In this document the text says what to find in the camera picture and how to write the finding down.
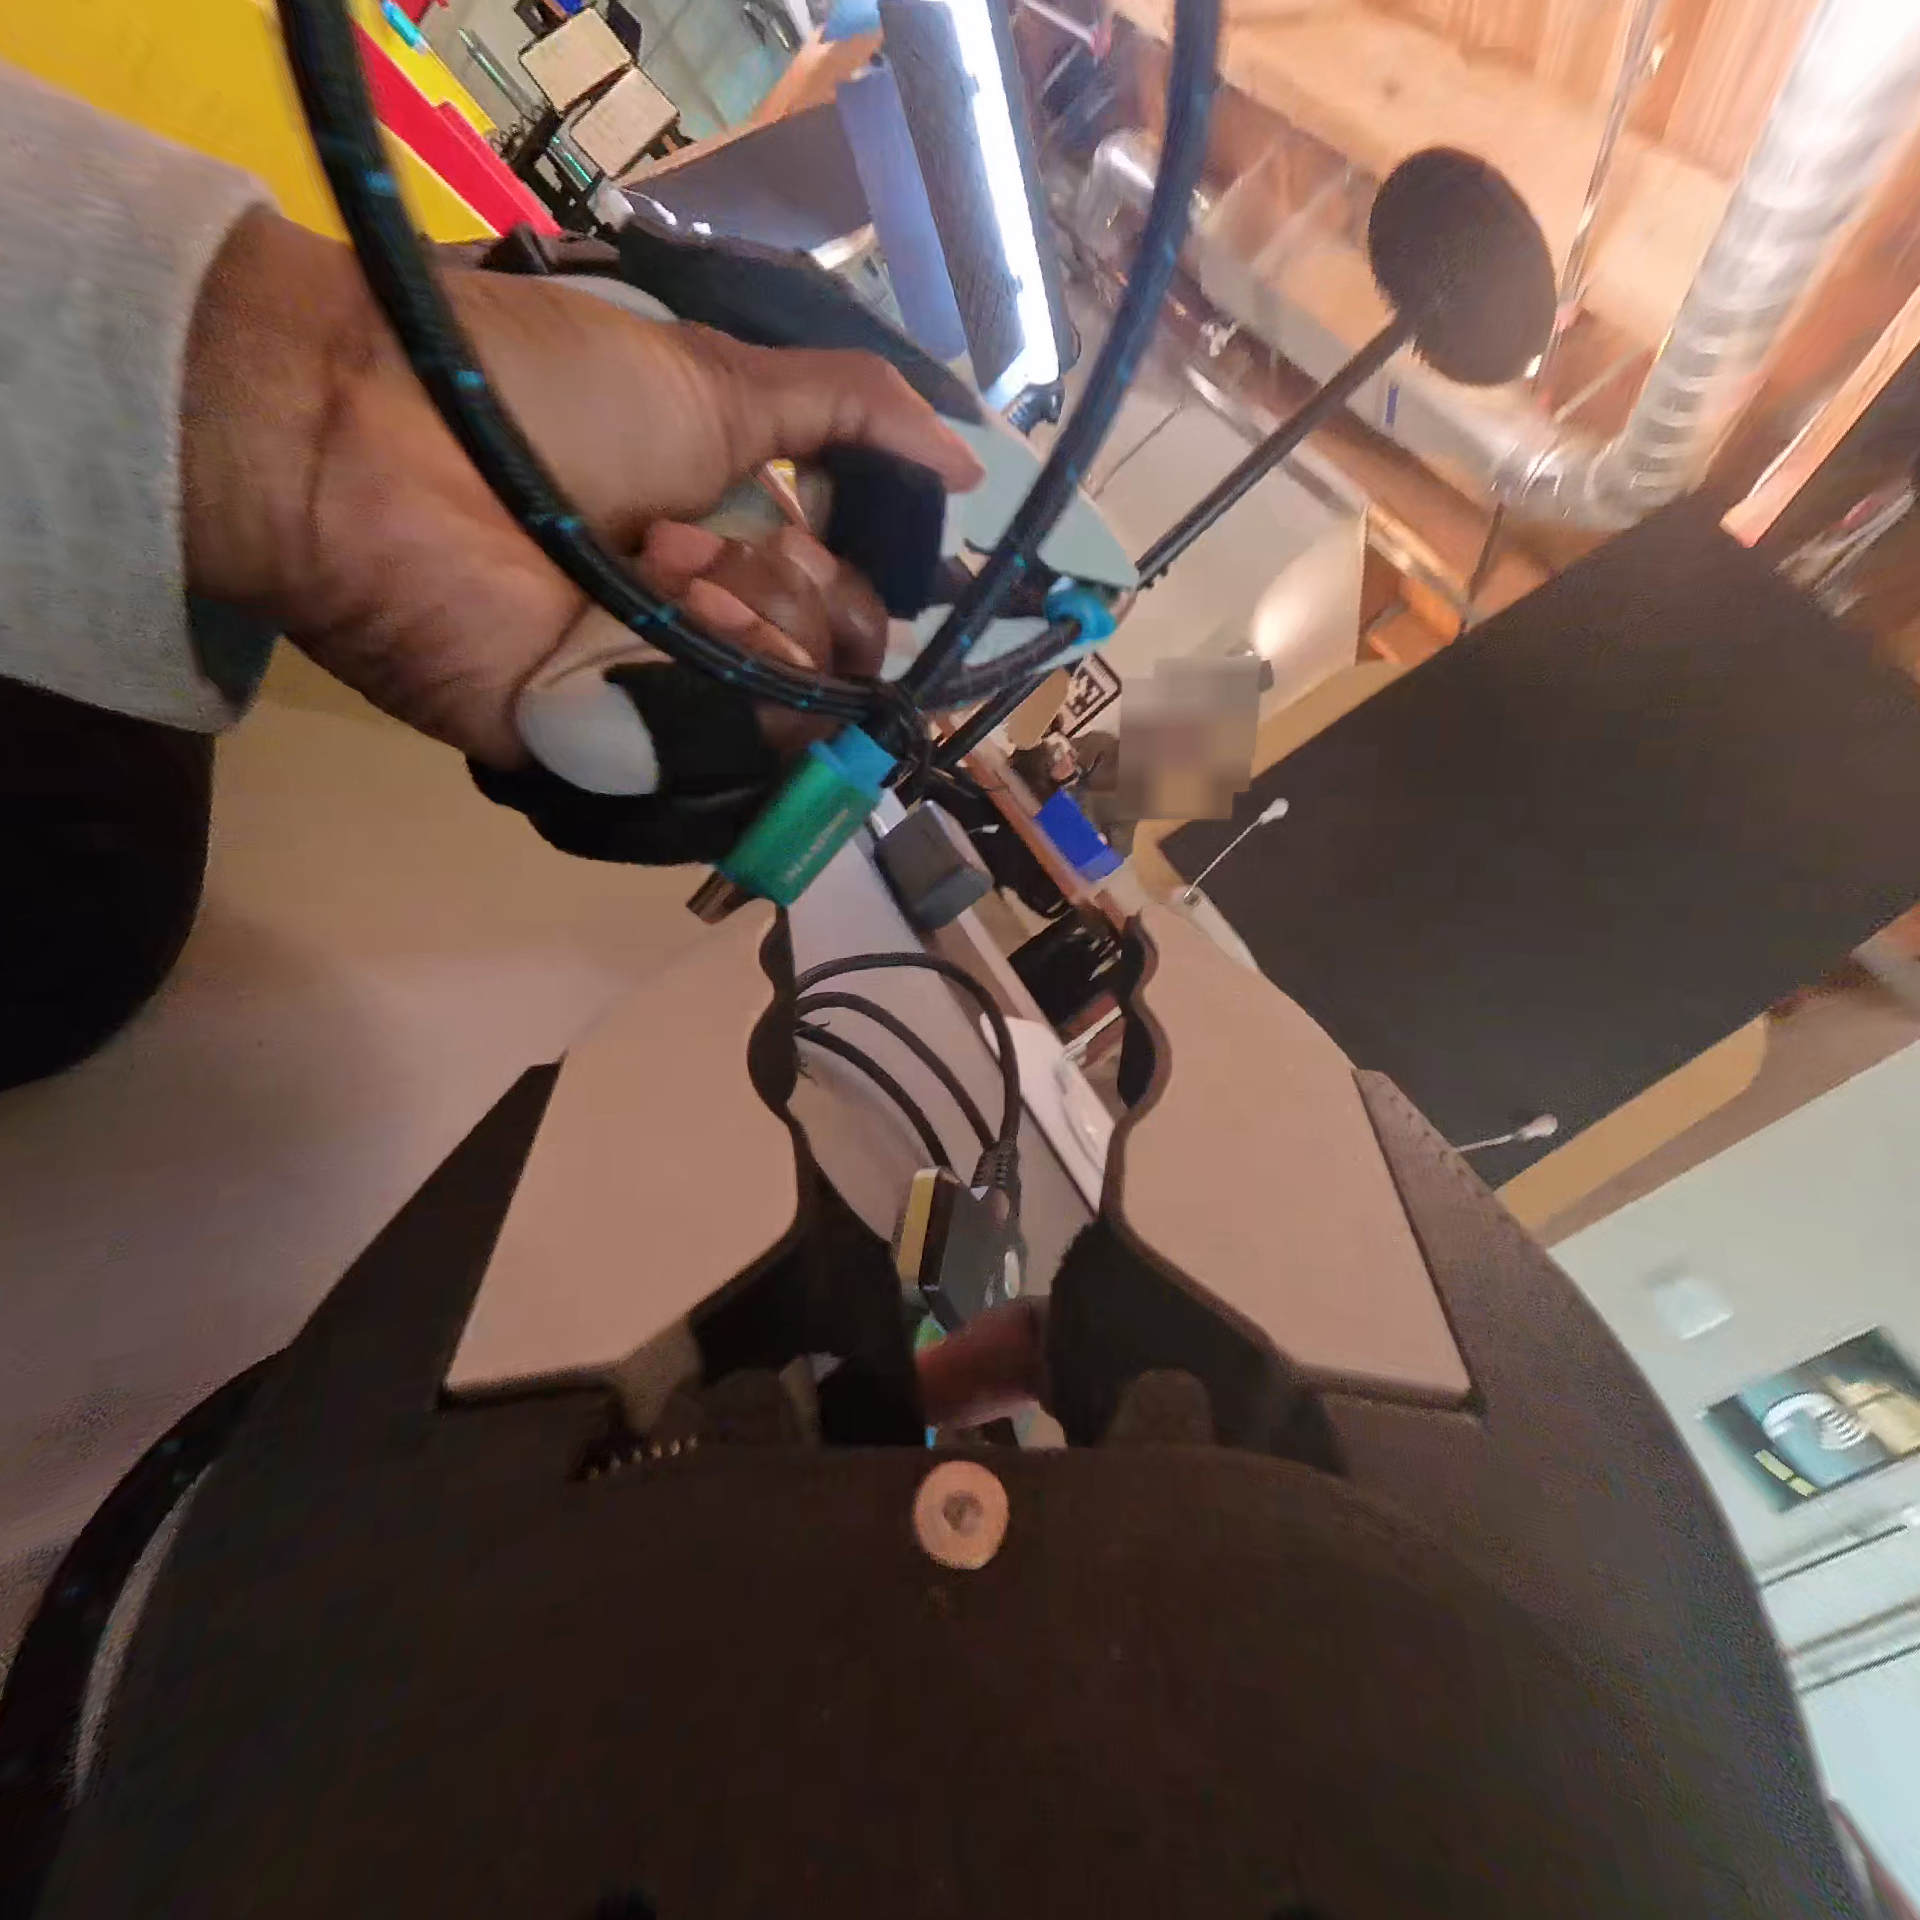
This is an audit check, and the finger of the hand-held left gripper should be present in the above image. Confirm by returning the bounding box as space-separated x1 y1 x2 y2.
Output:
895 614 1088 682
948 421 1146 590

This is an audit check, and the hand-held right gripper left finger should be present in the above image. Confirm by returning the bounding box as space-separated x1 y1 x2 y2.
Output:
440 909 922 1446

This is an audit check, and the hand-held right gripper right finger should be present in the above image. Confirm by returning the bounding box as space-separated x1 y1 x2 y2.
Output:
1045 914 1471 1449

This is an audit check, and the black cable with green plugs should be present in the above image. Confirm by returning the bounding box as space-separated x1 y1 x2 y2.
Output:
0 0 1226 1825

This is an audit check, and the black braided cable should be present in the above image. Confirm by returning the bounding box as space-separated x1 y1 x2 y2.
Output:
784 949 1034 1335

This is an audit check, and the yellow plastic bin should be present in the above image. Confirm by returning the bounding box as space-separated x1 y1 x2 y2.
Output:
0 0 501 246

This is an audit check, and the person's left forearm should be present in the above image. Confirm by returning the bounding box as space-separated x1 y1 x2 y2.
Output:
0 67 290 736

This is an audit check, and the person's right hand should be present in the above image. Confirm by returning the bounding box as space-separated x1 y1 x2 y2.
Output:
919 1304 1048 1426

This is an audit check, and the person's left hand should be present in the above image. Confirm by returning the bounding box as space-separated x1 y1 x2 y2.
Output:
180 209 988 771

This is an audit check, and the blue plastic bin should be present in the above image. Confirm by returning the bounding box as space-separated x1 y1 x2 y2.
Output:
1031 786 1128 890

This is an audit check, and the grey cube charger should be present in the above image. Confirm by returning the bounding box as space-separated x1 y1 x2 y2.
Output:
872 801 996 933

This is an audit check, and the LED light panel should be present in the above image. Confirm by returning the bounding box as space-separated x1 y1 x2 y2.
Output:
832 0 1085 406

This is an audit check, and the black floor lamp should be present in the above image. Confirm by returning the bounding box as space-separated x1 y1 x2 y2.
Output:
930 147 1560 769

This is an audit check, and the red plastic bin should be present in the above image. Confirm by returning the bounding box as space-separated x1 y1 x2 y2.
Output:
352 24 559 239

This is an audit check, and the black board with wooden frame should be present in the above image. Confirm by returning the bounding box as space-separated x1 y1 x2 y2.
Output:
1124 496 1920 1240

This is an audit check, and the silver air duct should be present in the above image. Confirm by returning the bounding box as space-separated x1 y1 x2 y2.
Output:
1500 0 1920 531

